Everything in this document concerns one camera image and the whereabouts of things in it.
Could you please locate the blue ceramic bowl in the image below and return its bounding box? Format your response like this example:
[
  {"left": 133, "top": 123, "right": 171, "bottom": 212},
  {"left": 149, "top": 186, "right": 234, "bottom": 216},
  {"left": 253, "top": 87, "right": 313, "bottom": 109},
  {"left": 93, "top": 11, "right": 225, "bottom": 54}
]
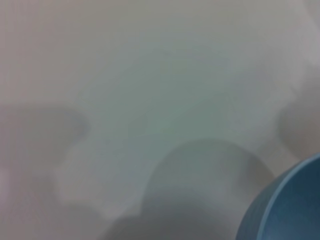
[{"left": 235, "top": 152, "right": 320, "bottom": 240}]

